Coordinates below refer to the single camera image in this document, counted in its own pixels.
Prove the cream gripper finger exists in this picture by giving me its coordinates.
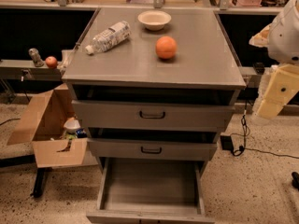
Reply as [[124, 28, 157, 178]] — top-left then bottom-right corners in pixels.
[[255, 63, 299, 119], [249, 25, 270, 48]]

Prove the orange fruit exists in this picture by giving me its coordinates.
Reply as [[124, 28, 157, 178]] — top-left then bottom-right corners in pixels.
[[155, 36, 177, 59]]

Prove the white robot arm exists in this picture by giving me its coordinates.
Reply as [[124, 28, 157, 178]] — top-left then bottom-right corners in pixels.
[[249, 0, 299, 123]]

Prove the grey drawer cabinet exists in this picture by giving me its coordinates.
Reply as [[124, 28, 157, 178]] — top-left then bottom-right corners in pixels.
[[61, 7, 248, 177]]

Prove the grey top drawer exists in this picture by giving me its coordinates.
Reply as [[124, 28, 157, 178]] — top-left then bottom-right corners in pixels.
[[72, 100, 235, 132]]

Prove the grey drawer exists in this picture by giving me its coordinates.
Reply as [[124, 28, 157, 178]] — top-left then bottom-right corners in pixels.
[[72, 100, 235, 132], [88, 138, 217, 161], [86, 158, 215, 224]]

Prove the grey bottom drawer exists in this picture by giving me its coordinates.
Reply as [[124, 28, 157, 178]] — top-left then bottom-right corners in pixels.
[[86, 158, 215, 224]]

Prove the grey middle drawer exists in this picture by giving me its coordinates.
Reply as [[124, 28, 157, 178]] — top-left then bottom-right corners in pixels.
[[88, 138, 217, 161]]

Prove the black power adapter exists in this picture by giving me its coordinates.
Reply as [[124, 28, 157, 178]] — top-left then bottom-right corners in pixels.
[[221, 135, 234, 151]]

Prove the white bowl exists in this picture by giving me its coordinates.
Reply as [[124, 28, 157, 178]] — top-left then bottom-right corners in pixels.
[[137, 10, 171, 31]]

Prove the clear plastic water bottle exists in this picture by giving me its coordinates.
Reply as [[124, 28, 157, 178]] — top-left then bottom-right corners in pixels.
[[85, 21, 131, 55]]

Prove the white cup in box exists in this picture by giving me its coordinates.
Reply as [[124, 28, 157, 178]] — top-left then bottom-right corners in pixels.
[[64, 119, 80, 133]]

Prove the small red apple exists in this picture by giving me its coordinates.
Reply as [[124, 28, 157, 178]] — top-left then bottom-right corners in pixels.
[[45, 56, 58, 68]]

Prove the small grey figurine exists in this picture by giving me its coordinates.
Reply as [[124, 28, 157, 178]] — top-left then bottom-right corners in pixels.
[[28, 48, 44, 67]]

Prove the brown cardboard box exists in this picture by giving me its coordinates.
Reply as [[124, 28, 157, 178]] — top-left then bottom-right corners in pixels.
[[7, 84, 97, 168]]

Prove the grey side shelf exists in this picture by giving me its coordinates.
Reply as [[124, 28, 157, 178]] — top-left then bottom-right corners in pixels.
[[0, 49, 72, 81]]

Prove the black desk leg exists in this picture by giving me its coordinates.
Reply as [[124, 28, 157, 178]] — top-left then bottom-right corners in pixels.
[[30, 168, 51, 199]]

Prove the black floor cable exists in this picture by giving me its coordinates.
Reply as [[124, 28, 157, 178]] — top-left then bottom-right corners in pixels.
[[230, 100, 299, 161]]

